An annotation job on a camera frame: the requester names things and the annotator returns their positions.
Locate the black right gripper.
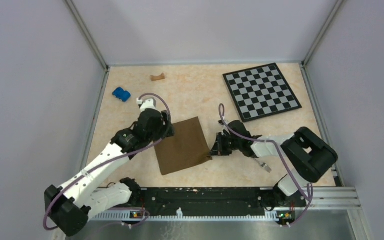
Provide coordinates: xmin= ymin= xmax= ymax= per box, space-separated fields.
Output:
xmin=209 ymin=132 xmax=242 ymax=157

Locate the brown fabric napkin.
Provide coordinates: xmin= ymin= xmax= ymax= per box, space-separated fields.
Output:
xmin=154 ymin=117 xmax=213 ymax=176

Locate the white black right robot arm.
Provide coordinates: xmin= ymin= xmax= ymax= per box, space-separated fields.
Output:
xmin=209 ymin=120 xmax=339 ymax=206

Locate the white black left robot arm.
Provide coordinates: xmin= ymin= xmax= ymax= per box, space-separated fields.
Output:
xmin=43 ymin=95 xmax=174 ymax=237

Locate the blue toy car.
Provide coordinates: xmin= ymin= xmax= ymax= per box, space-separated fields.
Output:
xmin=112 ymin=87 xmax=131 ymax=102

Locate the silver metal fork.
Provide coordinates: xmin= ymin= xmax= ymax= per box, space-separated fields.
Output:
xmin=258 ymin=162 xmax=272 ymax=173

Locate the small wooden arch block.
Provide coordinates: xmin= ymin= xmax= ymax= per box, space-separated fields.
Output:
xmin=150 ymin=73 xmax=166 ymax=82

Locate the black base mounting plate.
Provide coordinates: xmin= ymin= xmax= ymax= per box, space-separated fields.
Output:
xmin=121 ymin=187 xmax=307 ymax=217

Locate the black white checkerboard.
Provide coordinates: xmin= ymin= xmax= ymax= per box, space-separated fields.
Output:
xmin=222 ymin=63 xmax=302 ymax=123

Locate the aluminium frame rail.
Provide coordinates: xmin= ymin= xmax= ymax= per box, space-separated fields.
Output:
xmin=59 ymin=187 xmax=362 ymax=223

